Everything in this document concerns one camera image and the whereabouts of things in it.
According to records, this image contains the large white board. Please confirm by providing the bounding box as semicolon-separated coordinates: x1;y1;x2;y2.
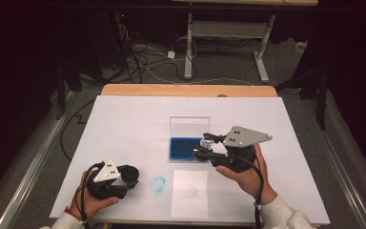
49;94;332;226

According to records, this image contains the red bracelet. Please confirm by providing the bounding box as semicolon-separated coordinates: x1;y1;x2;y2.
64;205;83;221

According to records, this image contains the long white floor cable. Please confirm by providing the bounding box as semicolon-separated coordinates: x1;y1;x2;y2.
139;63;255;87

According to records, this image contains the person's right hand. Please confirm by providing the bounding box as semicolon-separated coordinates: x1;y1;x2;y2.
214;142;278;205

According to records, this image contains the black floor cable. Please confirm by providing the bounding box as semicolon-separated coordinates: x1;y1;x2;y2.
59;98;97;161

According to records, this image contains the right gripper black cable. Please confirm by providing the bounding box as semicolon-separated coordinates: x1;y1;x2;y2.
233;154;266;229

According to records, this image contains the metal floor rail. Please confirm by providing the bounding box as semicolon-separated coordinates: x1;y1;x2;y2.
0;90;76;229
299;94;366;229

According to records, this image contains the white paper sheet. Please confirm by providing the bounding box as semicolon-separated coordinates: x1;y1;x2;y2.
170;169;210;220

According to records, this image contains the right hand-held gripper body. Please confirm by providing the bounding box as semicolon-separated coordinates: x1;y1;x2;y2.
209;125;274;175

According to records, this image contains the wooden table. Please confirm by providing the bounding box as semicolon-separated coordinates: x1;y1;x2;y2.
93;83;323;229

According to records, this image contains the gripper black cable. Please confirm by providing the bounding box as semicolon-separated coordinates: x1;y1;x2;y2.
79;161;106;229
233;154;266;229

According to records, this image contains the black stamp with clear knob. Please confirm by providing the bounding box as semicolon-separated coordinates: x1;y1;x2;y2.
193;136;216;162

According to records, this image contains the blue ink pad clear lid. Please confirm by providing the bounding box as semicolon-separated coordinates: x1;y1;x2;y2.
168;115;212;163

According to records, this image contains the person's left hand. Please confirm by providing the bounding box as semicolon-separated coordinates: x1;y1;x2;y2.
69;170;121;221

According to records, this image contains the white-framed desk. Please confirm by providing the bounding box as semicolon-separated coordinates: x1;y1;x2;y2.
171;0;319;84

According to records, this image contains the tangle of black cables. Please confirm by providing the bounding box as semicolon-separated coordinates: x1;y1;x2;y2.
115;12;199;84

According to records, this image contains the black stand leg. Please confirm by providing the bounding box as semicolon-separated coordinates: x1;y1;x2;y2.
316;71;329;132

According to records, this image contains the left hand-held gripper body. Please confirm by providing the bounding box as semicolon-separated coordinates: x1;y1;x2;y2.
86;157;132;201

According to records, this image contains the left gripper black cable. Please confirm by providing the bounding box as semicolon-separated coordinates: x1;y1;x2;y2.
79;161;106;229

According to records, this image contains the black round stamp cap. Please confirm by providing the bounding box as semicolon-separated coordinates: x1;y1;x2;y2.
119;164;140;186

